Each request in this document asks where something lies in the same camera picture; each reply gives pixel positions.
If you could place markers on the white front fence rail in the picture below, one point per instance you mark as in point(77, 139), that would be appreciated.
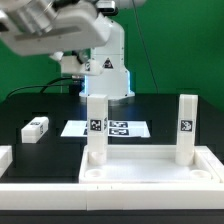
point(111, 196)

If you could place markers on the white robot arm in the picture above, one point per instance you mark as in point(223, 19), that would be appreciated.
point(114, 81)

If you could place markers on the white desk top tray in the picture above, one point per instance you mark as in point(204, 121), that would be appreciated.
point(140, 164)

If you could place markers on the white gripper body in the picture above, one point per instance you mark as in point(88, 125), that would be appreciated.
point(35, 27)

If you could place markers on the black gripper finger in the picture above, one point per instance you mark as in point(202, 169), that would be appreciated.
point(57, 56)
point(83, 56)

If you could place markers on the white left fence block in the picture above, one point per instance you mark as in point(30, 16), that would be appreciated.
point(6, 158)

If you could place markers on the fiducial marker sheet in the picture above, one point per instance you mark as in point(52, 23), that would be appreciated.
point(78, 128)

